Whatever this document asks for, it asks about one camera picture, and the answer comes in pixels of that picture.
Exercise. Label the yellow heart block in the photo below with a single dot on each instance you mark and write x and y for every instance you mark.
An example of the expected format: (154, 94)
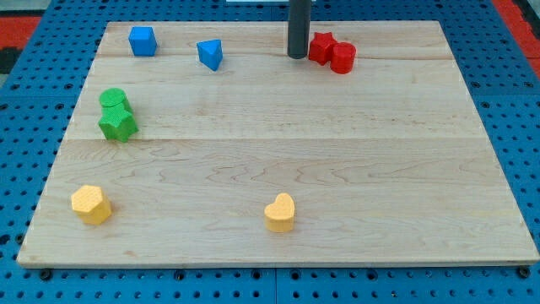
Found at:
(279, 215)

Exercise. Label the yellow hexagon block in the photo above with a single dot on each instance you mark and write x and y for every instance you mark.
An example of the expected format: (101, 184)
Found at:
(91, 205)

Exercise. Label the light wooden board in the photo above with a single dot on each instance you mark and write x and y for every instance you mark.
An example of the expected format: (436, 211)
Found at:
(388, 165)

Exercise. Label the red star block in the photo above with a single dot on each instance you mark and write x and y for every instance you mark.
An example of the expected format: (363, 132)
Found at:
(320, 48)

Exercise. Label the blue triangle block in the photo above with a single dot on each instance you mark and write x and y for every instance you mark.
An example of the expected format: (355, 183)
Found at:
(210, 53)

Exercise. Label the red cylinder block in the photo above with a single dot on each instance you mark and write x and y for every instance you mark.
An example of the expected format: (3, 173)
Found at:
(343, 56)

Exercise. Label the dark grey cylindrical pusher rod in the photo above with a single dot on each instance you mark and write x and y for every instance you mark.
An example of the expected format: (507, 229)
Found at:
(298, 28)

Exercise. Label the green star block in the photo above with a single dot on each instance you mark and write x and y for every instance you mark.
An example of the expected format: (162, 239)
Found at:
(117, 123)

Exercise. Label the green cylinder block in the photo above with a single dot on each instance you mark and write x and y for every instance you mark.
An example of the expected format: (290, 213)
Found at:
(114, 97)

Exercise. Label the blue cube block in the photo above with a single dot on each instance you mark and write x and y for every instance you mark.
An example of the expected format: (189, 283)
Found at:
(142, 41)

